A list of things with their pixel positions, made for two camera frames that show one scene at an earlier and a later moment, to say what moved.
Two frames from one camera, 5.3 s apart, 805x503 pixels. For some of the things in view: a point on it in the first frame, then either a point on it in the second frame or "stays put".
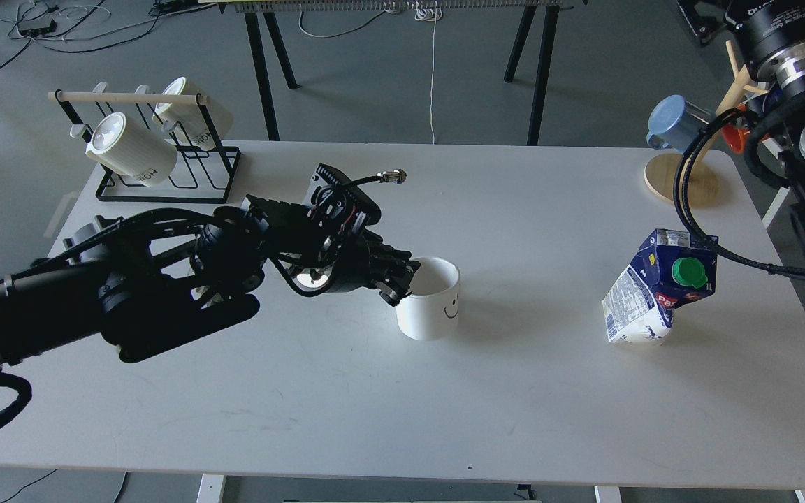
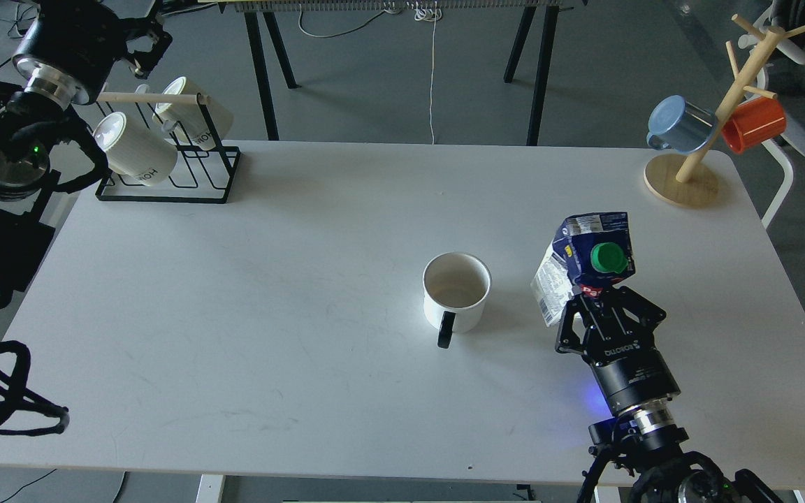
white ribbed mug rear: (187, 120) stays put
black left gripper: (346, 259) -> (70, 49)
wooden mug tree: (704, 180) stays put
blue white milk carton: (670, 267) -> (590, 251)
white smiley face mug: (431, 311) -> (455, 286)
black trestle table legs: (292, 81) stays put
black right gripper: (788, 40) -> (627, 363)
